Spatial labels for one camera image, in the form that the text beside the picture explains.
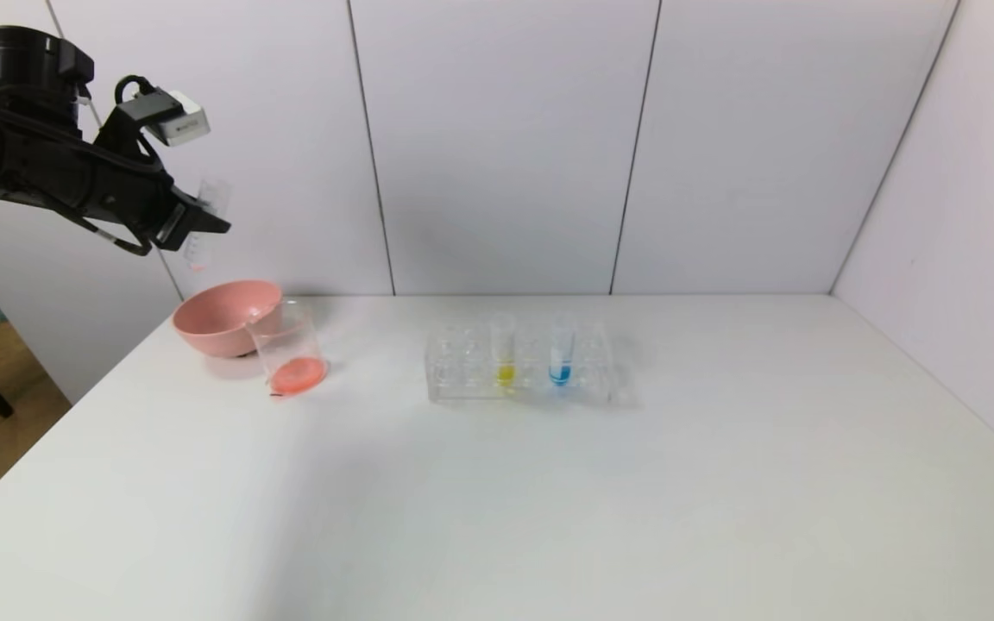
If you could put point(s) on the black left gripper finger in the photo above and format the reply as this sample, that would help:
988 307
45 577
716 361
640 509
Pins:
204 221

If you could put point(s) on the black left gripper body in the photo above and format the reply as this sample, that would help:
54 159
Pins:
173 226

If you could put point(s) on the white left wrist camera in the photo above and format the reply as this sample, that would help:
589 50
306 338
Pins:
182 121

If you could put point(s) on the test tube with blue pigment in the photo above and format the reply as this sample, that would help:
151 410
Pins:
559 373

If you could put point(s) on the pink plastic bowl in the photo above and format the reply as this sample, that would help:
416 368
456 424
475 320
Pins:
217 323

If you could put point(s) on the clear plastic test tube rack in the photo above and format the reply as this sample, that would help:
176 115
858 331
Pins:
462 379

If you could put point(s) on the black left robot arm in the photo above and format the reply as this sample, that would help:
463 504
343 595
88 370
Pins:
22 69

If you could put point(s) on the test tube with red pigment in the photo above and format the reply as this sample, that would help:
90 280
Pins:
214 197

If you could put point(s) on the test tube with yellow pigment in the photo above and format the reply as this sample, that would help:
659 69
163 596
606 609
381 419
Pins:
505 373

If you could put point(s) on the clear plastic beaker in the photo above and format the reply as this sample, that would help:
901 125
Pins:
294 373

